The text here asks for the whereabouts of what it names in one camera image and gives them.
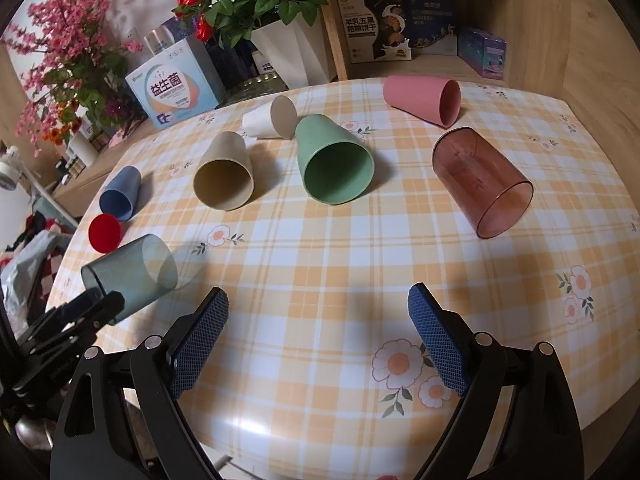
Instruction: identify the white slim vase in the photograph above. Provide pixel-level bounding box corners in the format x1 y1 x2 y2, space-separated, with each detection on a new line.
68 132 99 167

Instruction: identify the pink plastic cup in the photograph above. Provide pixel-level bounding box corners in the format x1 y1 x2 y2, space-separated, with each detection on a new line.
383 75 461 128

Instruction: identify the probiotics white box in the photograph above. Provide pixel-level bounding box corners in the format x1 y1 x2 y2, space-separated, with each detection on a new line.
126 36 226 130

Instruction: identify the brown transparent cup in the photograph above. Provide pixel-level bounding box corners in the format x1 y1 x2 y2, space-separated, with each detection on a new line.
432 127 534 240

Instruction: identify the white faceted flower pot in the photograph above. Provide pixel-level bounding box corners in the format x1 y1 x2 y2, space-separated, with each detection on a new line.
250 14 336 89

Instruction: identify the silver metal can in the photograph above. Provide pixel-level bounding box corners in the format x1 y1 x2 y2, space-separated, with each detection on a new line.
143 25 183 55

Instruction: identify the green plastic cup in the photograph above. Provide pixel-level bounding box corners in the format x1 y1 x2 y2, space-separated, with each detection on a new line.
295 114 375 205

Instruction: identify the dark biscuit box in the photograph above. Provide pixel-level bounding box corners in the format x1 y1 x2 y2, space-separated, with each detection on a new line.
337 0 458 64

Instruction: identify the wooden shelf unit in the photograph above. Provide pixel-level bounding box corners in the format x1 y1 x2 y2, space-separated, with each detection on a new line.
304 0 582 97

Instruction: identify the pink blossom arrangement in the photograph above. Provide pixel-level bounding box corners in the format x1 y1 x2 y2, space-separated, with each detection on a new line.
1 0 145 156

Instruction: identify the white plastic cup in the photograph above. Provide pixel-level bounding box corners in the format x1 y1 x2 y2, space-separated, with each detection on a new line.
242 96 298 140

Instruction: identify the blue plastic cup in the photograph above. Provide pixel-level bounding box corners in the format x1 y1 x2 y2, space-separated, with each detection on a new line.
99 166 142 222

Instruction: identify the beige plastic cup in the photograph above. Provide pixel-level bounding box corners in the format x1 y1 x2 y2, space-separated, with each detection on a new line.
193 131 255 211

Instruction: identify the purple small box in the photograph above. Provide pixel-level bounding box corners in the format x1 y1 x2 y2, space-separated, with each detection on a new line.
458 28 506 80

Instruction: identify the red plastic cup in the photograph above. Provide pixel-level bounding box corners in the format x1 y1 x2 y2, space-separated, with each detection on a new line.
88 214 122 255

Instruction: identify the gold ornate tray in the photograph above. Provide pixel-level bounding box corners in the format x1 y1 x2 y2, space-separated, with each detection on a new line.
218 72 288 108

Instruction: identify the yellow plaid tablecloth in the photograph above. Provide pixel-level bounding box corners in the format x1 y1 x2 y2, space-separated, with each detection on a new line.
98 79 639 479

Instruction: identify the grey-blue transparent cup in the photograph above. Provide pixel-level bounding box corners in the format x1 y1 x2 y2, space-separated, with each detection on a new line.
80 234 178 325

